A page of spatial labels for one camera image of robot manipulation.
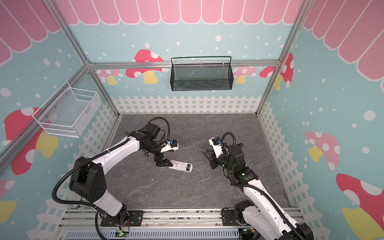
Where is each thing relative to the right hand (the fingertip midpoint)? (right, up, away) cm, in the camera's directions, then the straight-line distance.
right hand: (204, 151), depth 76 cm
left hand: (-19, -5, +7) cm, 21 cm away
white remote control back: (-13, -11, +15) cm, 23 cm away
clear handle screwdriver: (+2, +1, -2) cm, 3 cm away
